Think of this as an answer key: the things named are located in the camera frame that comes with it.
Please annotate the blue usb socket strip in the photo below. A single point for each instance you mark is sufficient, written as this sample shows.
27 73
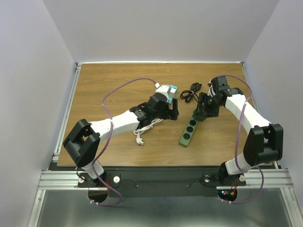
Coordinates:
170 99

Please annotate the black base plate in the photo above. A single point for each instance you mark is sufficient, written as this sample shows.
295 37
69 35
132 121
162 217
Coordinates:
172 181

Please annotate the green power strip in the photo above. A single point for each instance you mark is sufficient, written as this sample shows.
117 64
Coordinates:
188 132

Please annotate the white charger plug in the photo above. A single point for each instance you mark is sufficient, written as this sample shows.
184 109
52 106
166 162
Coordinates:
172 90

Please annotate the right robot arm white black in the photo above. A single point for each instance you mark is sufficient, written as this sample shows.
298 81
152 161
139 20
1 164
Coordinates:
264 143

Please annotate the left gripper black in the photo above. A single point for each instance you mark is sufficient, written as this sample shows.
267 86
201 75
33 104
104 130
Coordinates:
172 114

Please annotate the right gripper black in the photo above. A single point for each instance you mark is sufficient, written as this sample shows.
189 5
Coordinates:
209 112

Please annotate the dark green cube adapter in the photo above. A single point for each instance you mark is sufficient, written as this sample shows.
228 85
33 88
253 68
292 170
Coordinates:
198 116

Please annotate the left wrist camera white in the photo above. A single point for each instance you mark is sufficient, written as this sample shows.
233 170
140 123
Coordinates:
163 89

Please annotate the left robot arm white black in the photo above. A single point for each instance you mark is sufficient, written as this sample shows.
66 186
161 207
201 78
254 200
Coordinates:
83 140

